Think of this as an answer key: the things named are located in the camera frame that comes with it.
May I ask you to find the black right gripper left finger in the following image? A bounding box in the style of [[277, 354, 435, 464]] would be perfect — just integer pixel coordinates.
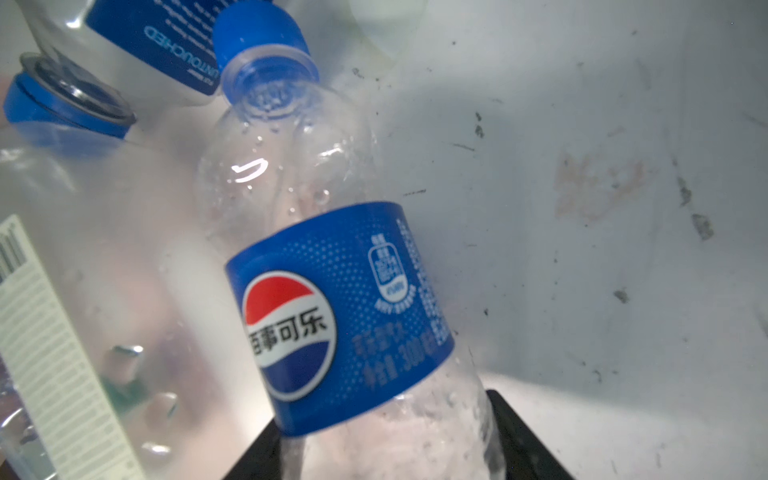
[[223, 420, 282, 480]]

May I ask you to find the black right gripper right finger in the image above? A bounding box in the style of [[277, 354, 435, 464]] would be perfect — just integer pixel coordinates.
[[486, 389, 574, 480]]

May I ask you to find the Pepsi bottle blue cap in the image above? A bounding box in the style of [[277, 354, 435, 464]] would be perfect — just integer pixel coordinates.
[[196, 1, 506, 479]]

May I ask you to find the clear bottle white barcode label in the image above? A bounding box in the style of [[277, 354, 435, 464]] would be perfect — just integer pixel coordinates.
[[0, 50, 271, 480]]

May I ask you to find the clear bottle blue cap tilted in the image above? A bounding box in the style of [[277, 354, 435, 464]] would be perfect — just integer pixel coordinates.
[[18, 0, 230, 111]]

